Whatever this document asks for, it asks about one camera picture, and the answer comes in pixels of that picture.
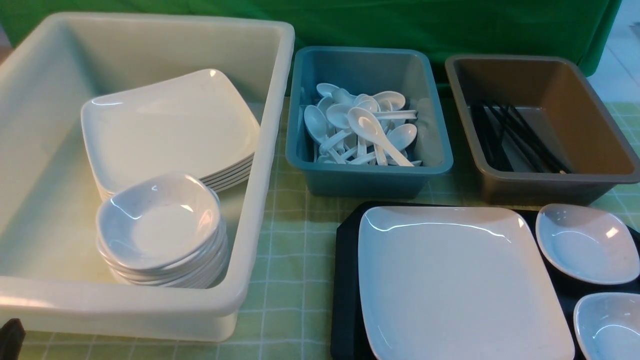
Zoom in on black object bottom left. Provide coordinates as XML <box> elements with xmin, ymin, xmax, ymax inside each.
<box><xmin>0</xmin><ymin>317</ymin><xmax>26</xmax><ymax>360</ymax></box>

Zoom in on stack of white square plates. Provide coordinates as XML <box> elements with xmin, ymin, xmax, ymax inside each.
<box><xmin>80</xmin><ymin>69</ymin><xmax>260</xmax><ymax>200</ymax></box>

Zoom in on white square rice plate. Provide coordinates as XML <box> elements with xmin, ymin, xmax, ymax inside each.
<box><xmin>358</xmin><ymin>206</ymin><xmax>576</xmax><ymax>360</ymax></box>

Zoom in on black chopsticks in bin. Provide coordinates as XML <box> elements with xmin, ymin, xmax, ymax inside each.
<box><xmin>470</xmin><ymin>100</ymin><xmax>573</xmax><ymax>174</ymax></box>

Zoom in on green checkered tablecloth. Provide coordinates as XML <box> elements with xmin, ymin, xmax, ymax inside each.
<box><xmin>18</xmin><ymin>99</ymin><xmax>639</xmax><ymax>360</ymax></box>

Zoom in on pile of white spoons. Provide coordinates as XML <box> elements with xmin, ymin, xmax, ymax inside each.
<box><xmin>302</xmin><ymin>82</ymin><xmax>418</xmax><ymax>166</ymax></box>

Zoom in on large white plastic tub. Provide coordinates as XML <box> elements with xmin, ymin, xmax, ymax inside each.
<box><xmin>1</xmin><ymin>12</ymin><xmax>296</xmax><ymax>343</ymax></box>

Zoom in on white soup spoon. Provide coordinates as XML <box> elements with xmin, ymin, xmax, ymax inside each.
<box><xmin>347</xmin><ymin>107</ymin><xmax>414</xmax><ymax>167</ymax></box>

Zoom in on brown plastic bin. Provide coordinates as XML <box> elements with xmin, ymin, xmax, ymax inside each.
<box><xmin>445</xmin><ymin>54</ymin><xmax>639</xmax><ymax>206</ymax></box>

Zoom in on teal plastic bin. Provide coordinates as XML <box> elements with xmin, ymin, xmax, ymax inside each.
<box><xmin>285</xmin><ymin>46</ymin><xmax>454</xmax><ymax>199</ymax></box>

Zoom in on black serving tray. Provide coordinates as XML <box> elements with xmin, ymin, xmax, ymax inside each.
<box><xmin>330</xmin><ymin>200</ymin><xmax>640</xmax><ymax>360</ymax></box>

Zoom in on stack of white bowls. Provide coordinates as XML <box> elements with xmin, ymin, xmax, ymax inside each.
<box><xmin>96</xmin><ymin>173</ymin><xmax>231</xmax><ymax>289</ymax></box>

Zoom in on green backdrop cloth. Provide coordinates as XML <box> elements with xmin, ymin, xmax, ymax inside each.
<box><xmin>1</xmin><ymin>0</ymin><xmax>621</xmax><ymax>82</ymax></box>

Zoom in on white bowl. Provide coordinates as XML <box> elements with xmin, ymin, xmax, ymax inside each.
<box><xmin>535</xmin><ymin>203</ymin><xmax>640</xmax><ymax>285</ymax></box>
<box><xmin>573</xmin><ymin>292</ymin><xmax>640</xmax><ymax>360</ymax></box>

